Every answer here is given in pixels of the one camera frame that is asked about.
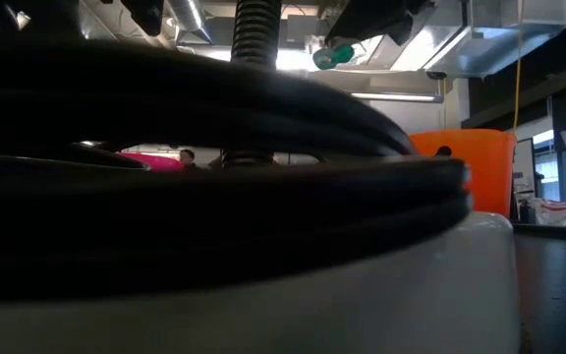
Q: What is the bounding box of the green capped object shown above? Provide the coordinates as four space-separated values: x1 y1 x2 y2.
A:
311 43 356 71

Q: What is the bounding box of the grey ceiling box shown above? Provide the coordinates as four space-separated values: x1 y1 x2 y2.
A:
285 13 324 50

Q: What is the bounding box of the fluorescent tube light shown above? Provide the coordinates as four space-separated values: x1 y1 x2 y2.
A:
351 91 445 103

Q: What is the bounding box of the orange pumpkin bucket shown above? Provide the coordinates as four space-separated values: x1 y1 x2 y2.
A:
409 129 519 218

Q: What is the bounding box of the framed white board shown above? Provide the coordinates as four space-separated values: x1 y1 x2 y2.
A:
512 137 538 198

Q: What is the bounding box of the white red-striped bag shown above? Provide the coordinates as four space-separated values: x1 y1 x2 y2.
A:
528 196 566 227

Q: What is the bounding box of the round silver air duct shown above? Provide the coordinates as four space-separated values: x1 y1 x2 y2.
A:
164 0 214 43

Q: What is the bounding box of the silver rectangular ventilation duct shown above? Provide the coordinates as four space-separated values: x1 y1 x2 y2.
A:
366 0 566 80

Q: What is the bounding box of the yellow hanging cable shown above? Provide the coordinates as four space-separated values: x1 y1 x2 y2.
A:
512 0 525 134

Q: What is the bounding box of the black lamp power cable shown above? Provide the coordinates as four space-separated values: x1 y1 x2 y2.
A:
0 33 474 302

